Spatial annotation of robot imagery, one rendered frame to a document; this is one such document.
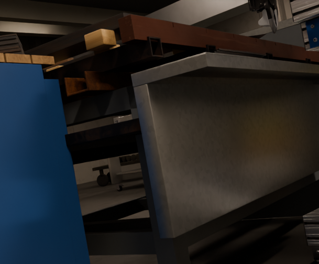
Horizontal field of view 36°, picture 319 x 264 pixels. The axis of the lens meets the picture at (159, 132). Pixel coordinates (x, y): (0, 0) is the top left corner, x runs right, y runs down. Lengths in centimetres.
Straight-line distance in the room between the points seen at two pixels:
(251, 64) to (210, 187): 32
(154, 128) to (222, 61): 21
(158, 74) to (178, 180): 25
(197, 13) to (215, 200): 683
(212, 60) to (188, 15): 708
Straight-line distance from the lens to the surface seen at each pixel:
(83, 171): 1103
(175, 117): 116
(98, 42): 122
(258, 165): 152
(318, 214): 152
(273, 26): 186
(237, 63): 113
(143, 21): 122
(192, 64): 103
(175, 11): 830
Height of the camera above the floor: 51
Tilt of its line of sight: 2 degrees up
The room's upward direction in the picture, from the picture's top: 10 degrees counter-clockwise
